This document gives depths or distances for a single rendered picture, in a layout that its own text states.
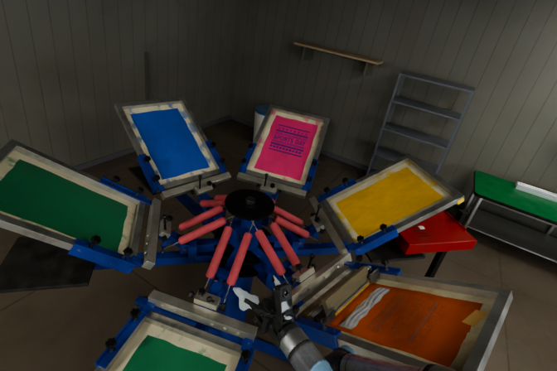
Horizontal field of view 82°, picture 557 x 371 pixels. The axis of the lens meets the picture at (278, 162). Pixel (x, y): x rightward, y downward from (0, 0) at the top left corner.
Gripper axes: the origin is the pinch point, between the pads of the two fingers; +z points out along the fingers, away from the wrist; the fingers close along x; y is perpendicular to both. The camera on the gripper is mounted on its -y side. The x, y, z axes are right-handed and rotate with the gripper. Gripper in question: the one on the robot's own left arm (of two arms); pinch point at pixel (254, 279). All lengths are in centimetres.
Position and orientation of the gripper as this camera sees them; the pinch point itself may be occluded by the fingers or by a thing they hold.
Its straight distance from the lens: 108.0
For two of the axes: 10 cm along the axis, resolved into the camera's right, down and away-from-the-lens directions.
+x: 7.8, -0.3, 6.3
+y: -2.7, 8.9, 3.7
